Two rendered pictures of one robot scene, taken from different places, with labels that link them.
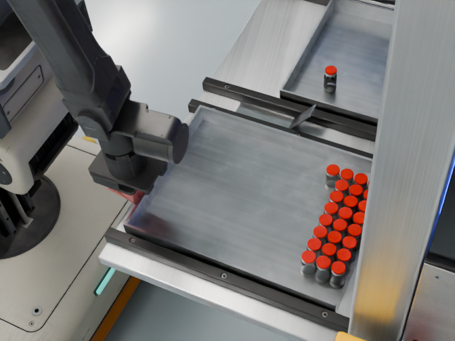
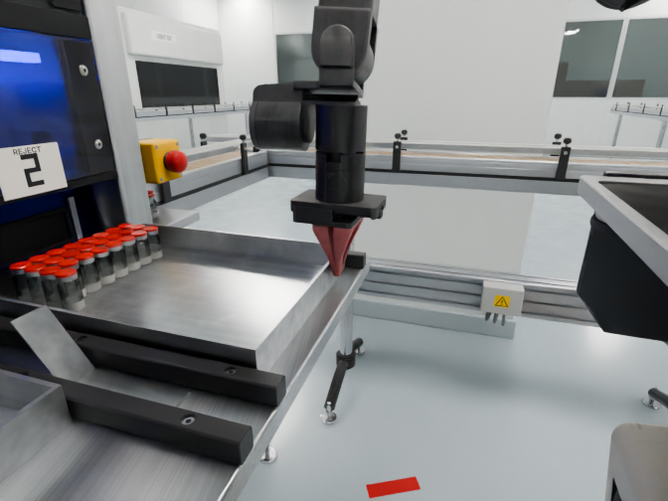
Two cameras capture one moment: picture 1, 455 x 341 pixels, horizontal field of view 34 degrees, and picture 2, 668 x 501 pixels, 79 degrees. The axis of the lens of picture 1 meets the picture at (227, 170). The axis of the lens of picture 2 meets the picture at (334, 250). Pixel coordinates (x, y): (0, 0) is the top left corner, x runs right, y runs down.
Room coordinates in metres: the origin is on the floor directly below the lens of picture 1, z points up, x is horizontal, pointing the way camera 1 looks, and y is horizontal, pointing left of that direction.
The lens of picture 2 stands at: (1.14, 0.03, 1.11)
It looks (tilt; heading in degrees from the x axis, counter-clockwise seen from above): 21 degrees down; 167
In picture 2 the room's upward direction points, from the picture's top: straight up
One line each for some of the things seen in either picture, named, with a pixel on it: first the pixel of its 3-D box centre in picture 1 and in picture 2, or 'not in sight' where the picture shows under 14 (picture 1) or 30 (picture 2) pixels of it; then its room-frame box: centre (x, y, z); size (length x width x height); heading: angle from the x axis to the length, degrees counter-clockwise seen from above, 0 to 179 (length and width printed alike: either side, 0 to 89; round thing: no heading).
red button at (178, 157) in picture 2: not in sight; (174, 161); (0.34, -0.08, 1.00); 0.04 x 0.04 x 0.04; 60
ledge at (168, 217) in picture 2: not in sight; (151, 221); (0.28, -0.15, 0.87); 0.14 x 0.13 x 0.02; 60
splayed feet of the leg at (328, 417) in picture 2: not in sight; (345, 367); (-0.20, 0.39, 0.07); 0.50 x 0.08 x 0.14; 150
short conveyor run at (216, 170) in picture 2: not in sight; (188, 170); (0.00, -0.10, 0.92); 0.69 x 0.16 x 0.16; 150
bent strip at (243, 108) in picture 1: (273, 109); (100, 358); (0.82, -0.09, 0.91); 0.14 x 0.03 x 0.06; 59
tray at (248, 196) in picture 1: (261, 201); (182, 278); (0.65, -0.05, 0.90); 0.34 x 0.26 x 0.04; 59
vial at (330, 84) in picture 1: (330, 79); not in sight; (0.88, -0.20, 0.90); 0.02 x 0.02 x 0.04
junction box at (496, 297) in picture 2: not in sight; (501, 298); (0.12, 0.81, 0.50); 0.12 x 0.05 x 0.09; 60
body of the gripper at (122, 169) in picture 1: (124, 155); (339, 182); (0.68, 0.15, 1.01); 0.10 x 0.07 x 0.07; 59
